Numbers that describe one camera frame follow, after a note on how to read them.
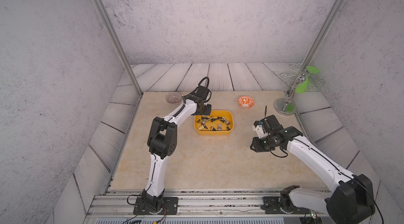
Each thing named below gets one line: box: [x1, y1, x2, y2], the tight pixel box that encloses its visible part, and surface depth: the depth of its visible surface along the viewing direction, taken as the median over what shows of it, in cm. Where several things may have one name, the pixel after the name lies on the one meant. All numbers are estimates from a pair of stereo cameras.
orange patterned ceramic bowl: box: [237, 95, 256, 110], surface depth 114 cm
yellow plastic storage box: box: [194, 109, 235, 136], surface depth 103 cm
